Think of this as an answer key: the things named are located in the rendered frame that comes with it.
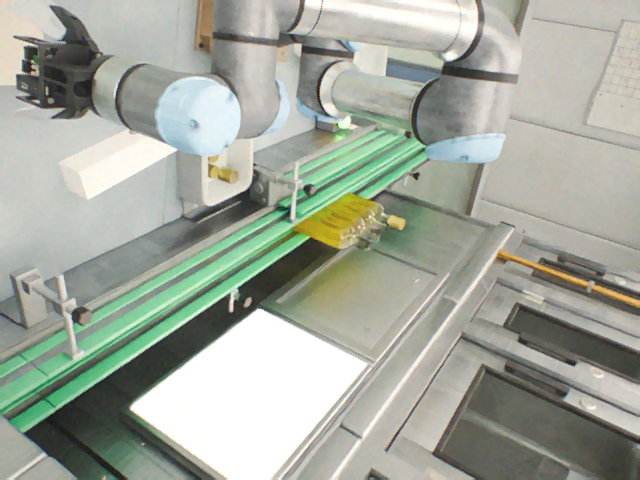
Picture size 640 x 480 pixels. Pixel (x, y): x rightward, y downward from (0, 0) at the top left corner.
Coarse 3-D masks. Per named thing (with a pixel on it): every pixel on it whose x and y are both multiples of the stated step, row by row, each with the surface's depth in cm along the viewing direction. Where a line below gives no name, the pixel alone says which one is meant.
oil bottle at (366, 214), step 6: (330, 204) 152; (336, 204) 151; (342, 204) 151; (348, 204) 152; (354, 204) 152; (348, 210) 149; (354, 210) 149; (360, 210) 149; (366, 210) 150; (360, 216) 147; (366, 216) 147; (372, 216) 148; (366, 222) 148
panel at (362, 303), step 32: (352, 256) 157; (384, 256) 159; (288, 288) 139; (320, 288) 142; (352, 288) 143; (384, 288) 144; (416, 288) 146; (288, 320) 128; (320, 320) 130; (352, 320) 131; (384, 320) 132; (352, 352) 120; (384, 352) 121; (160, 384) 107; (352, 384) 112; (128, 416) 99
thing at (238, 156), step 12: (240, 144) 131; (252, 144) 130; (228, 156) 135; (240, 156) 133; (252, 156) 132; (204, 168) 118; (240, 168) 134; (252, 168) 134; (204, 180) 120; (216, 180) 134; (240, 180) 135; (204, 192) 121; (216, 192) 129; (228, 192) 130
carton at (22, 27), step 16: (0, 0) 73; (16, 0) 74; (0, 16) 73; (16, 16) 75; (0, 32) 74; (16, 32) 76; (32, 32) 78; (0, 48) 75; (16, 48) 77; (0, 64) 75; (16, 64) 77; (0, 80) 76
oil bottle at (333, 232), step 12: (312, 216) 144; (324, 216) 145; (300, 228) 146; (312, 228) 143; (324, 228) 141; (336, 228) 140; (348, 228) 141; (324, 240) 143; (336, 240) 140; (348, 240) 139
